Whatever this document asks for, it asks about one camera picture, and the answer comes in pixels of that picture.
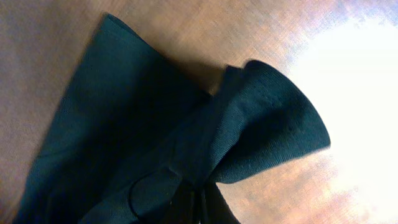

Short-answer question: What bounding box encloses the black leggings red waistband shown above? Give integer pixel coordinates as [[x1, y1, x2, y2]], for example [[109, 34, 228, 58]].
[[14, 14, 330, 223]]

